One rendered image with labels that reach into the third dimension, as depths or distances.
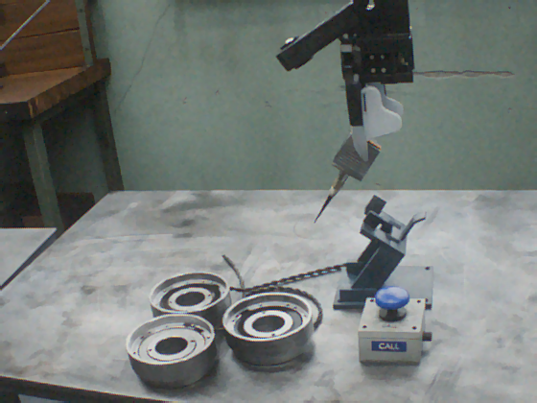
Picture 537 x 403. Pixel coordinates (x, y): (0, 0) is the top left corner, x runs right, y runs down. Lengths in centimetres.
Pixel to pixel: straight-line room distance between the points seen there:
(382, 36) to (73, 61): 191
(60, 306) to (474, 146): 170
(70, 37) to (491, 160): 155
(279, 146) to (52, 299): 159
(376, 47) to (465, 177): 169
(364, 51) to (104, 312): 50
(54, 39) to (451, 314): 202
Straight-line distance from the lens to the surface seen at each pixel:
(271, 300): 88
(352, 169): 86
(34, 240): 159
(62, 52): 261
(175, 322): 86
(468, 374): 78
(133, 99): 265
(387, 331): 77
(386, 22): 80
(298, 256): 104
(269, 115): 248
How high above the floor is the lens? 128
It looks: 23 degrees down
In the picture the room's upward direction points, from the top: 7 degrees counter-clockwise
